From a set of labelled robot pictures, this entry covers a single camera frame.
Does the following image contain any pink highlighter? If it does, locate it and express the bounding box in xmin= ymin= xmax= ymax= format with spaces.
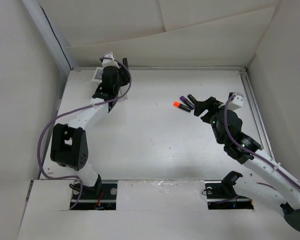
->
xmin=187 ymin=94 xmax=197 ymax=105

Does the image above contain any orange highlighter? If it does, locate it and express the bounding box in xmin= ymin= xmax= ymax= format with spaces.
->
xmin=173 ymin=101 xmax=192 ymax=113

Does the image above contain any clear jar of paper clips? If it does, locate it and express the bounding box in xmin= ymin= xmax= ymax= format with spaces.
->
xmin=96 ymin=70 xmax=103 ymax=79

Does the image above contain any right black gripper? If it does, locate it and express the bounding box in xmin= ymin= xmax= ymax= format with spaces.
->
xmin=194 ymin=96 xmax=235 ymax=144

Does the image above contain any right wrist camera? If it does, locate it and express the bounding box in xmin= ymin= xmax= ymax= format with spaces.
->
xmin=228 ymin=92 xmax=244 ymax=111

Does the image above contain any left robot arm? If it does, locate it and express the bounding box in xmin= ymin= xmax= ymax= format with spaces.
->
xmin=50 ymin=66 xmax=131 ymax=199

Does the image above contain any purple highlighter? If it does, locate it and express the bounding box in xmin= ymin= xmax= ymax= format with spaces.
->
xmin=179 ymin=95 xmax=195 ymax=110

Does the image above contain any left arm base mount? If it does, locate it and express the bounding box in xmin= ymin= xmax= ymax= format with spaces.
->
xmin=69 ymin=180 xmax=118 ymax=211

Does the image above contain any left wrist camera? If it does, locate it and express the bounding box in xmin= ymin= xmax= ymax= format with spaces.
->
xmin=100 ymin=51 xmax=118 ymax=68

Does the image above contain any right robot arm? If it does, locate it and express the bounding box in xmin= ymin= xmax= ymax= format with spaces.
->
xmin=193 ymin=92 xmax=300 ymax=232

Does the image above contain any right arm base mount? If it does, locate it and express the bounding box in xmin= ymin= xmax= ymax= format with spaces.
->
xmin=201 ymin=171 xmax=254 ymax=210

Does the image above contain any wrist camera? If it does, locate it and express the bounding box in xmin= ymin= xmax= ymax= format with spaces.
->
xmin=100 ymin=51 xmax=118 ymax=68
xmin=228 ymin=92 xmax=244 ymax=111

